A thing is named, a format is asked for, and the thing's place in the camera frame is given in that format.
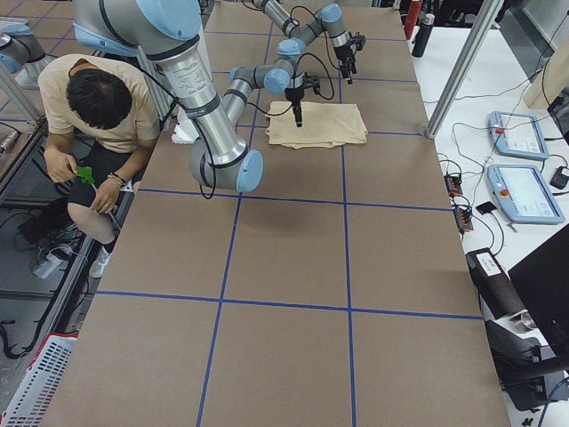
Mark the black tumbler bottle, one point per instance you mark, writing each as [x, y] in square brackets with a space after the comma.
[423, 34]

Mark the far blue teach pendant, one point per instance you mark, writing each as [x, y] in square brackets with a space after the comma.
[517, 135]

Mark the cream long-sleeve graphic shirt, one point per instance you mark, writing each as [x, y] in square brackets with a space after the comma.
[324, 125]

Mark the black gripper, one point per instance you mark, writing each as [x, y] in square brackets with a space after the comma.
[293, 94]
[343, 55]

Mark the red bottle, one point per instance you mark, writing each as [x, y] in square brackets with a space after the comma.
[412, 16]

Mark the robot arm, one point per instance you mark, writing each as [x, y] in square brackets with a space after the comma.
[328, 22]
[168, 33]

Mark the aluminium frame post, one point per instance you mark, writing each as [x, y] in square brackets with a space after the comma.
[473, 43]

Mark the white perforated basket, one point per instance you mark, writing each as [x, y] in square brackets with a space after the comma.
[42, 378]

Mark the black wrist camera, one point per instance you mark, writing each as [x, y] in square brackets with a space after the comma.
[312, 83]
[357, 42]

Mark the green handled tool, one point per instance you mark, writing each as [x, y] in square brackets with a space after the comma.
[85, 175]

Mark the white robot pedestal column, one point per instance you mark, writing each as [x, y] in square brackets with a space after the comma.
[192, 83]

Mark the near blue teach pendant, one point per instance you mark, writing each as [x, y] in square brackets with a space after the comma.
[523, 195]

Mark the blue teach pendant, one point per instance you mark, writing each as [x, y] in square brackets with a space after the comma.
[517, 135]
[523, 195]

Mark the black power adapter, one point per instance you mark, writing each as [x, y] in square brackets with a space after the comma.
[560, 178]

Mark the seated person in beige shirt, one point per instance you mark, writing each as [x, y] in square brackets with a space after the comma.
[100, 114]

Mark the black monitor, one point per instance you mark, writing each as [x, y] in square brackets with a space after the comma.
[541, 282]

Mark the orange connector board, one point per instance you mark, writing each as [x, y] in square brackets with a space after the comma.
[453, 185]

